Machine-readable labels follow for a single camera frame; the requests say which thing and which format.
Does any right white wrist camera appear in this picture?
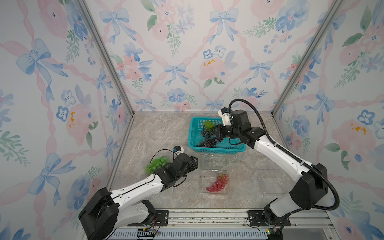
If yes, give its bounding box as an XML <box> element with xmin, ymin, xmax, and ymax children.
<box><xmin>218</xmin><ymin>108</ymin><xmax>232</xmax><ymax>127</ymax></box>

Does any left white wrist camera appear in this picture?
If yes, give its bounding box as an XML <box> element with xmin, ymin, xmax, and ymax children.
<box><xmin>173</xmin><ymin>146</ymin><xmax>184</xmax><ymax>156</ymax></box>

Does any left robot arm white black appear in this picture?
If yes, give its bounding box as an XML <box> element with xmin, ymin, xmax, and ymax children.
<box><xmin>79</xmin><ymin>153</ymin><xmax>199</xmax><ymax>240</ymax></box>

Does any teal plastic basket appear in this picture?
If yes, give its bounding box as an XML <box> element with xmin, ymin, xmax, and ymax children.
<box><xmin>189</xmin><ymin>117</ymin><xmax>246</xmax><ymax>155</ymax></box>

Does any green grape bunch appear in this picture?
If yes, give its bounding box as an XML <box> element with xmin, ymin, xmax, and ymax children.
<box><xmin>145</xmin><ymin>155</ymin><xmax>169</xmax><ymax>175</ymax></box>

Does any dark blue grape bunch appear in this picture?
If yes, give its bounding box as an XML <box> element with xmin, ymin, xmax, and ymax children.
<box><xmin>201</xmin><ymin>126</ymin><xmax>218</xmax><ymax>141</ymax></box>

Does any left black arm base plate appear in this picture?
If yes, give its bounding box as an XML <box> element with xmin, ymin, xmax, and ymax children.
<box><xmin>128</xmin><ymin>210</ymin><xmax>169</xmax><ymax>227</ymax></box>

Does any right aluminium corner post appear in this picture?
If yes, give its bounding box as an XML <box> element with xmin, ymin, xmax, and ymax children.
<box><xmin>271</xmin><ymin>0</ymin><xmax>344</xmax><ymax>117</ymax></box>

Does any aluminium corner post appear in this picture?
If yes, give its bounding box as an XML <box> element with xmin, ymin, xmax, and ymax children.
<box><xmin>73</xmin><ymin>0</ymin><xmax>135</xmax><ymax>116</ymax></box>
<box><xmin>271</xmin><ymin>0</ymin><xmax>344</xmax><ymax>117</ymax></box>

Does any black corrugated cable conduit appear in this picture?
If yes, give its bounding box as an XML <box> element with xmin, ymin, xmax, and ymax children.
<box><xmin>227</xmin><ymin>98</ymin><xmax>340</xmax><ymax>211</ymax></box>

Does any pink red grape bunch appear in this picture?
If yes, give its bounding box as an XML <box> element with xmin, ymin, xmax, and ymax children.
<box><xmin>206</xmin><ymin>174</ymin><xmax>229</xmax><ymax>193</ymax></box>

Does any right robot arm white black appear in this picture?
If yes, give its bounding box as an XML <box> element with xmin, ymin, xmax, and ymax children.
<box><xmin>217</xmin><ymin>108</ymin><xmax>329</xmax><ymax>224</ymax></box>

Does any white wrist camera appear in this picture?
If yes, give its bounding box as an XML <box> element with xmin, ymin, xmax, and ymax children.
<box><xmin>218</xmin><ymin>108</ymin><xmax>232</xmax><ymax>127</ymax></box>
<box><xmin>173</xmin><ymin>146</ymin><xmax>184</xmax><ymax>156</ymax></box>

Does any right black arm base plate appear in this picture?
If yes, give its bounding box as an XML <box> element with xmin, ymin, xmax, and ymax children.
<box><xmin>247</xmin><ymin>210</ymin><xmax>291</xmax><ymax>228</ymax></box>

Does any purple red grape bunch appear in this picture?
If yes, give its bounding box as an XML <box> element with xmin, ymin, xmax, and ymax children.
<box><xmin>199</xmin><ymin>138</ymin><xmax>223</xmax><ymax>148</ymax></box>

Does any left aluminium corner post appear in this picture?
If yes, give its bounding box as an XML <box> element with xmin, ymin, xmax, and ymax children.
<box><xmin>73</xmin><ymin>0</ymin><xmax>135</xmax><ymax>116</ymax></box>

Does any green grape leaf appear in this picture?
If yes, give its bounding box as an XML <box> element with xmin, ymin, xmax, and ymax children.
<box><xmin>203</xmin><ymin>120</ymin><xmax>217</xmax><ymax>131</ymax></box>

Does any aluminium front rail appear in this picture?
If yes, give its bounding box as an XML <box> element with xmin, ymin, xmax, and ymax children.
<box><xmin>106</xmin><ymin>209</ymin><xmax>340</xmax><ymax>240</ymax></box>

